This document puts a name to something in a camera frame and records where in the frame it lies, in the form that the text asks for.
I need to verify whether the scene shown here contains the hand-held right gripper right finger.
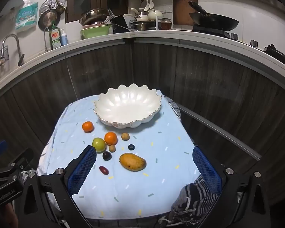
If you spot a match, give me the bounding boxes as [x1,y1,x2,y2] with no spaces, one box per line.
[192,146,271,228]

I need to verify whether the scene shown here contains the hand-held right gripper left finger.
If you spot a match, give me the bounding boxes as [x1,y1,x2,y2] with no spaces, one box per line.
[15,145,98,228]

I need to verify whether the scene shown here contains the green apple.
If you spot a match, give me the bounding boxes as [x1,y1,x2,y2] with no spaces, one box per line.
[92,137,107,152]

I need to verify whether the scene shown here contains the orange tangerine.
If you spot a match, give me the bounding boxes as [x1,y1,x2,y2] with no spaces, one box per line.
[104,132,118,146]
[82,121,94,133]

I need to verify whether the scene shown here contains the yellow mango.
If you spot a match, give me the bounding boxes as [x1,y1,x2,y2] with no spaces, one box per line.
[119,153,147,172]

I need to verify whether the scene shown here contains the white scalloped bowl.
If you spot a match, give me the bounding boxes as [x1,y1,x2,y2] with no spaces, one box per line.
[94,84,162,129]

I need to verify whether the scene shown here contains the dark checked cloth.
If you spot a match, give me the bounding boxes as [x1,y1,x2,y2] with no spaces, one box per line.
[158,95,220,228]

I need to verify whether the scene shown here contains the grey metal bar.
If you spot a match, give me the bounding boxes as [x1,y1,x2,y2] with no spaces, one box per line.
[178,103,262,161]

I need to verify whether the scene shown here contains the light blue patterned tablecloth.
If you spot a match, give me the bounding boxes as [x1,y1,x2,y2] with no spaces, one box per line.
[37,89,202,219]

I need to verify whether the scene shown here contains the dark wood base cabinet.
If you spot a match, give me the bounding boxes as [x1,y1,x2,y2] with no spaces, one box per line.
[0,38,285,207]

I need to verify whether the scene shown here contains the curved metal faucet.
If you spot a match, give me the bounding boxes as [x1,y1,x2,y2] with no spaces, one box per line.
[1,34,25,67]

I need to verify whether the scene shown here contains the green dish soap bottle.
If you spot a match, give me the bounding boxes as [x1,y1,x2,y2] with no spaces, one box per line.
[49,21,62,50]

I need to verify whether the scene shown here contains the blue hand soap bottle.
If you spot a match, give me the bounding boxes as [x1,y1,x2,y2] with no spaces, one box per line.
[60,29,69,45]

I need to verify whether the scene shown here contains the blue white tissue packet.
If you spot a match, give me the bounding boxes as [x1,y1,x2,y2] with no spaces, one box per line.
[15,2,38,32]

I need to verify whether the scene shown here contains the hanging frying pan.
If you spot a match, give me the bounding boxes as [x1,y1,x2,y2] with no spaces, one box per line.
[38,9,61,31]

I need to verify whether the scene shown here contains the green basin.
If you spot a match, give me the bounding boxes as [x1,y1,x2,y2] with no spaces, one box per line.
[80,24,113,40]

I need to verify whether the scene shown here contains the black gas stove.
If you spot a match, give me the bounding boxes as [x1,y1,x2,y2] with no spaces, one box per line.
[192,25,285,63]

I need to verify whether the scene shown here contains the white kitchen counter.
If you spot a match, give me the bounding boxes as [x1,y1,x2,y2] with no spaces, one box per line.
[0,30,285,100]

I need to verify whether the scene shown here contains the black wok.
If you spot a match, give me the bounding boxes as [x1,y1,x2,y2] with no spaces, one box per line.
[188,1,239,31]

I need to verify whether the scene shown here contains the black tray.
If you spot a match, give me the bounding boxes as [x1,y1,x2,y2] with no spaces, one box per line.
[112,15,133,34]

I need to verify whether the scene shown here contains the perforated metal steamer plate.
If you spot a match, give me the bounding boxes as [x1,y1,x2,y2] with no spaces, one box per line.
[39,0,67,17]

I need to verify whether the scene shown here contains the glass jar red contents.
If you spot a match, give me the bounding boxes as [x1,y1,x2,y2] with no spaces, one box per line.
[161,18,173,29]

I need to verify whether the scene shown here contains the stainless steel bowl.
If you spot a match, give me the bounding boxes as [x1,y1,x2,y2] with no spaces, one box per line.
[79,8,108,25]

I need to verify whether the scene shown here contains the steel pot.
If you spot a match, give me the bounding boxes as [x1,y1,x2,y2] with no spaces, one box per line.
[129,20,161,31]

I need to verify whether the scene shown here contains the white pitcher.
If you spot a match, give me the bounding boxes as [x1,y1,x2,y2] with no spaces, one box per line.
[123,8,149,22]

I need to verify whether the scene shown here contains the white teapot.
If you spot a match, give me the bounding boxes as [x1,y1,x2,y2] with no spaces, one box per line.
[147,9,163,21]

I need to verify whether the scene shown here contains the brown cutting board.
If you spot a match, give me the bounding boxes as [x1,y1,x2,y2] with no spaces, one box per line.
[173,0,198,26]

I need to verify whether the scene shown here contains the black wire basket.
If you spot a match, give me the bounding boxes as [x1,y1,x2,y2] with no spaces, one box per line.
[0,46,10,74]

